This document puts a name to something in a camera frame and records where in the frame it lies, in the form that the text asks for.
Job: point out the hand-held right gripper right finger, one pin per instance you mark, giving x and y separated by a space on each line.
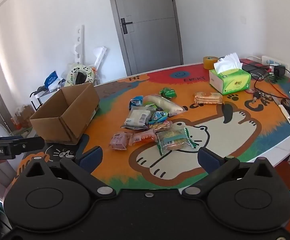
208 160

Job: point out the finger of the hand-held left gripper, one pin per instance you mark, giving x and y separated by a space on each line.
30 143

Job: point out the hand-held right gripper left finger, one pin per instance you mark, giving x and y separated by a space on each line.
91 158

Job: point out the brown cardboard box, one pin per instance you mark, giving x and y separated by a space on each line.
83 105

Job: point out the orange printed cardboard box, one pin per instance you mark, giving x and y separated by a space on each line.
22 116

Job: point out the colourful cartoon table mat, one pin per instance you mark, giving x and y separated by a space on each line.
105 127

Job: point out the green-edged cake packet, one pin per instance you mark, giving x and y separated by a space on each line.
175 140

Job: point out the black shoe rack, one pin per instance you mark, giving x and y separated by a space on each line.
36 97

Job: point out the orange pink snack packet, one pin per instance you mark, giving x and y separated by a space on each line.
143 137

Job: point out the clear cookie packet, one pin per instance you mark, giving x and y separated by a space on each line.
161 125

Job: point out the white barcoded snack packet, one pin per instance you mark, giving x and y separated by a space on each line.
137 117

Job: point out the tan biscuit packet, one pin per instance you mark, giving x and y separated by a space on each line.
208 98

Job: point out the small blue candy packet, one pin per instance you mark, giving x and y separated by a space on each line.
158 117

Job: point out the blue white bag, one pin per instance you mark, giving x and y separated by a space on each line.
51 80

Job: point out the blue snack packet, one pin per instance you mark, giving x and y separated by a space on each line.
135 102

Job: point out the long white bread packet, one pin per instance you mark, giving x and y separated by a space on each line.
163 103

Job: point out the light green snack packet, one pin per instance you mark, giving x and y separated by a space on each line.
150 105

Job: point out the panda print toilet seat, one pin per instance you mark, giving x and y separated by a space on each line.
72 76

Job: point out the bunch of keys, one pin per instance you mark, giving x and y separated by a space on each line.
257 95

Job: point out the green tissue box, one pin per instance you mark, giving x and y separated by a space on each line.
231 81

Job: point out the yellow tape roll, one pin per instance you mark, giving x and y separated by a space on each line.
210 63

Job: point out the black flat device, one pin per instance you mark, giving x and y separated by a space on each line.
253 69

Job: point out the white shelf boards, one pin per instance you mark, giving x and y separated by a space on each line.
99 55

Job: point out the white holed plastic rack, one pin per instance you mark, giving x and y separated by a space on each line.
79 45

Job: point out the black charger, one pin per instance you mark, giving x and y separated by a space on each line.
280 70

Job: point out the white power strip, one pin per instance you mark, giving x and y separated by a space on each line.
268 60

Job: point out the grey door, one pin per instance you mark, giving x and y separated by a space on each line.
150 37

